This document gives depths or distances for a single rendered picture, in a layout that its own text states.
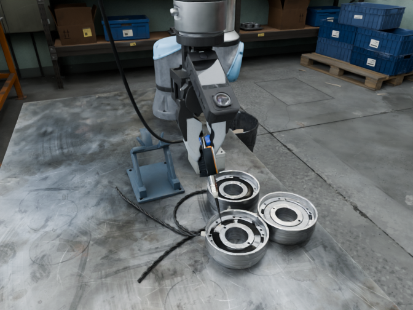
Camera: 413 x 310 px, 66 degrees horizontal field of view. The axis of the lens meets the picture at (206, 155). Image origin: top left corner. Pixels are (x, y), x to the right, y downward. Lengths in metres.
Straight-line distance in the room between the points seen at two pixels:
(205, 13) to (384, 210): 1.82
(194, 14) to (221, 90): 0.11
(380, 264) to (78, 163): 1.44
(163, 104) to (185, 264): 0.58
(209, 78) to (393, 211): 1.79
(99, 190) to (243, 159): 0.35
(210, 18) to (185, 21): 0.03
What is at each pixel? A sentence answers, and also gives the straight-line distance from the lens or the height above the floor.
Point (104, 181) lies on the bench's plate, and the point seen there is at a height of 0.80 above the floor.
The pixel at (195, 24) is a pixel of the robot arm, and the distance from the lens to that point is 0.46.
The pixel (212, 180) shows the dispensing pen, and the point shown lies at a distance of 0.55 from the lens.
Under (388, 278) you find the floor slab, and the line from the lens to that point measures 1.74.
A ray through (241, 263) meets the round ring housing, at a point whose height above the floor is 0.82.
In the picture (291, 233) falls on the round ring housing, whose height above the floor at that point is 0.83.
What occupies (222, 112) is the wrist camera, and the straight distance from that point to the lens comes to 0.42.
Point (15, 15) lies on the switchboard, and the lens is 4.24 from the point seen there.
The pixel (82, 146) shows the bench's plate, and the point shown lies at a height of 0.80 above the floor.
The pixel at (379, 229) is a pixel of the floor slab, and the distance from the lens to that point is 1.97.
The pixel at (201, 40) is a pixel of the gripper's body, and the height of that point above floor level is 1.13.
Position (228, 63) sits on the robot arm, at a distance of 0.94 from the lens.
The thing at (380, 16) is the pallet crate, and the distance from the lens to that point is 4.23.
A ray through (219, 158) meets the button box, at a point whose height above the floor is 0.83.
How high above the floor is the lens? 1.22
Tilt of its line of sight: 31 degrees down
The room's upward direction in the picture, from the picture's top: straight up
